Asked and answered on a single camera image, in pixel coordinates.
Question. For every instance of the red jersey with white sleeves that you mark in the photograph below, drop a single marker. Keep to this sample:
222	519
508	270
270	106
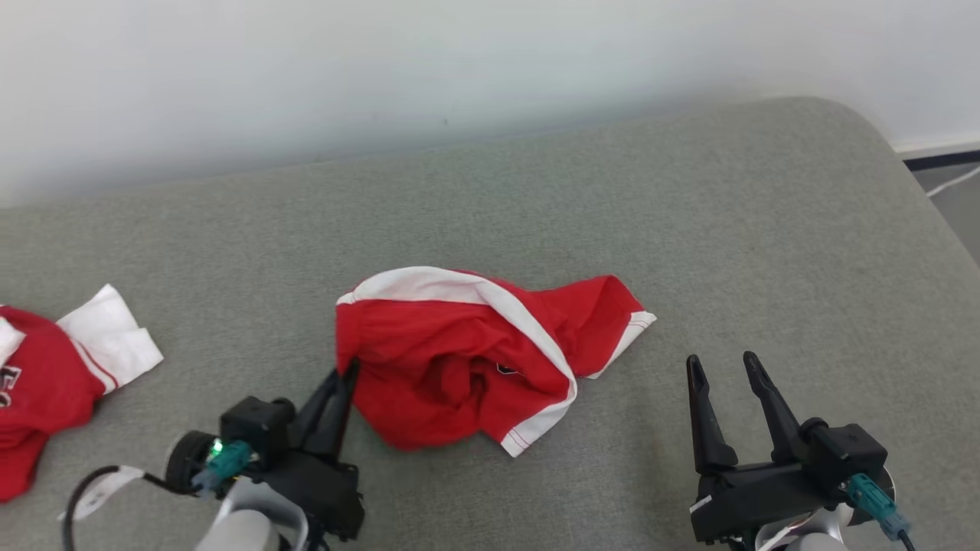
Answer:
46	383

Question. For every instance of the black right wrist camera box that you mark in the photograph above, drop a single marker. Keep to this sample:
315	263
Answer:
846	451

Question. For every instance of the red shorts with white stripe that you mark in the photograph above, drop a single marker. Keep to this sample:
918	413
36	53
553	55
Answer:
452	367

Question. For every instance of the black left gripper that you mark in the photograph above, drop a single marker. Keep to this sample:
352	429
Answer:
321	486

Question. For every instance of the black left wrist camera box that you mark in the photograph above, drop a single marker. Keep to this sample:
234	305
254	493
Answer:
256	428

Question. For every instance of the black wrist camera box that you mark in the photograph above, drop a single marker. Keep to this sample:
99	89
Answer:
846	451
256	428

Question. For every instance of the grey fabric sofa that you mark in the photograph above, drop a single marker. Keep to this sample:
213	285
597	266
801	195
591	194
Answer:
536	199

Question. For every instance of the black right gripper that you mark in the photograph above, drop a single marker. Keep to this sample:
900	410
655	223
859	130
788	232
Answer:
754	497

